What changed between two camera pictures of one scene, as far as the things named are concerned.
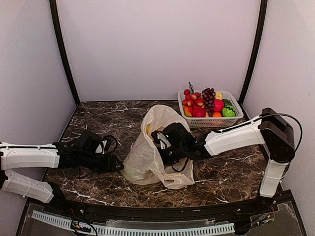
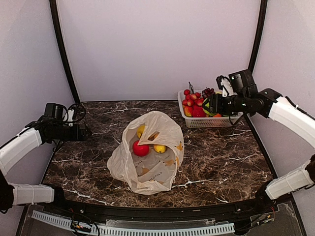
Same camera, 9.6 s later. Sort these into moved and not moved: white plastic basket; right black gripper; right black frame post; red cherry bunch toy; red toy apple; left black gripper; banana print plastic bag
Moved: banana print plastic bag; right black gripper; left black gripper
Not moved: red cherry bunch toy; white plastic basket; red toy apple; right black frame post
